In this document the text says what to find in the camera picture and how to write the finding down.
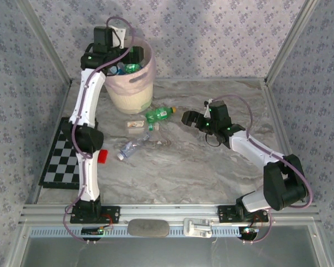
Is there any aluminium rail with grooves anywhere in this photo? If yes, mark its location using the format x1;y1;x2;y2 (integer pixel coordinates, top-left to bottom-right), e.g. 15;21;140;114
19;204;322;225

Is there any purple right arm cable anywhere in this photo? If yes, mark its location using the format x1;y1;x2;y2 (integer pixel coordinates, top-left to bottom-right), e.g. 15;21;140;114
208;93;314;245

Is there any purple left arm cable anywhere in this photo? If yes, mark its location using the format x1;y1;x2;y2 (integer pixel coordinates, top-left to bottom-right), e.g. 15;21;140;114
62;16;136;245

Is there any grey slotted cable duct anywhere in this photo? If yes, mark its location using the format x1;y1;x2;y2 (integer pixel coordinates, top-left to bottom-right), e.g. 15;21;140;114
30;227;243;238

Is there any crushed clear bottle white cap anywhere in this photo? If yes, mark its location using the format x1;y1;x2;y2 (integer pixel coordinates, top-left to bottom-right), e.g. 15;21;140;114
116;132;152;161

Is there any green bottle yellow cap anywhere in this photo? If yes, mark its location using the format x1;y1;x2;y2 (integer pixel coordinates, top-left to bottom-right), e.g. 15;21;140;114
145;106;178;123

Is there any green bottle orange cap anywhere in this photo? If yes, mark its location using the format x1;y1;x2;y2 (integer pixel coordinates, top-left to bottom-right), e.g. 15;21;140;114
124;62;143;75

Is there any red plastic block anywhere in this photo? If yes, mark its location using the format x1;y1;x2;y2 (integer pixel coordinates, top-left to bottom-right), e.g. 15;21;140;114
97;149;109;165

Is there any black grey checkerboard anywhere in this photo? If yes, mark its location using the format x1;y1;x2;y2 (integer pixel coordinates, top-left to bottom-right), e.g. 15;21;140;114
38;116;99;190

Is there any silver metal latch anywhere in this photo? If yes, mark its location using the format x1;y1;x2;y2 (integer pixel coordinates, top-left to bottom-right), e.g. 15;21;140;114
183;218;213;238

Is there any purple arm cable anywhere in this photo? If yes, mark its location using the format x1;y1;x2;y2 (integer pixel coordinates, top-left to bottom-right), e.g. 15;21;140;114
208;93;314;245
62;16;136;245

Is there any white bin with pink bag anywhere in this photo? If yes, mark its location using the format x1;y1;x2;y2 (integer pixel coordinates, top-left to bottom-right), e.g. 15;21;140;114
104;36;157;115

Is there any aluminium frame post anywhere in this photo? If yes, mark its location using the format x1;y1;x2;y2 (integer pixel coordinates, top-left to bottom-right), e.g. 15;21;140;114
264;0;320;86

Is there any long aluminium frame bar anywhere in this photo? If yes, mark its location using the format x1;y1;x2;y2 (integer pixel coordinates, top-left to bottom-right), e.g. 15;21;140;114
71;77;268;83

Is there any white rectangular plastic bottle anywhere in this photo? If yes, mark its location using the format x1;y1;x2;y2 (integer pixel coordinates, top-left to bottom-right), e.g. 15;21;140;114
127;121;146;135

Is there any grey oval pad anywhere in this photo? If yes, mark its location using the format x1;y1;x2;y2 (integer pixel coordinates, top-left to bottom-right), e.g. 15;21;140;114
127;219;171;238

